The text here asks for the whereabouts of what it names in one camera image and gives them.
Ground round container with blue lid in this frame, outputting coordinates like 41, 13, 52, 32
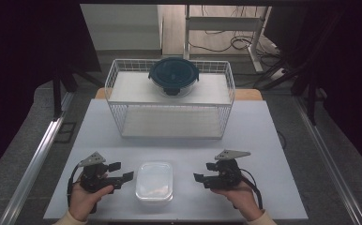
147, 56, 200, 98

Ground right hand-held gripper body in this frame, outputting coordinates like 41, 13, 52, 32
214, 149, 252, 191

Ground aluminium rail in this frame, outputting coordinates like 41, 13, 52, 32
0, 91, 76, 225
294, 93, 362, 225

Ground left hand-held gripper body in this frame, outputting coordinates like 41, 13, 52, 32
77, 151, 110, 194

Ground black floor cables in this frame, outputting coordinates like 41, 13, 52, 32
189, 4, 284, 59

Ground white rectangular plastic container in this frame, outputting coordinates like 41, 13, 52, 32
135, 160, 174, 204

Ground black stand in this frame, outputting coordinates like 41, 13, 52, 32
253, 8, 347, 127
52, 62, 106, 122

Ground white wire shelf rack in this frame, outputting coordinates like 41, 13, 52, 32
104, 58, 236, 141

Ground person's left hand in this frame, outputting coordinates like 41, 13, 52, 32
68, 178, 114, 222

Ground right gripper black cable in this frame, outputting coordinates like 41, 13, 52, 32
240, 168, 264, 210

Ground white metal desk frame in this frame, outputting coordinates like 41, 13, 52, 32
183, 4, 271, 73

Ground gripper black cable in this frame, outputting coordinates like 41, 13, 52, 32
66, 164, 81, 208
240, 168, 264, 210

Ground person's right hand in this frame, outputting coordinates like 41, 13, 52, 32
211, 180, 264, 222

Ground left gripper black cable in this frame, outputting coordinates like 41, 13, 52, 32
66, 164, 81, 208

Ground wooden table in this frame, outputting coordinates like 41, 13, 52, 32
94, 87, 264, 102

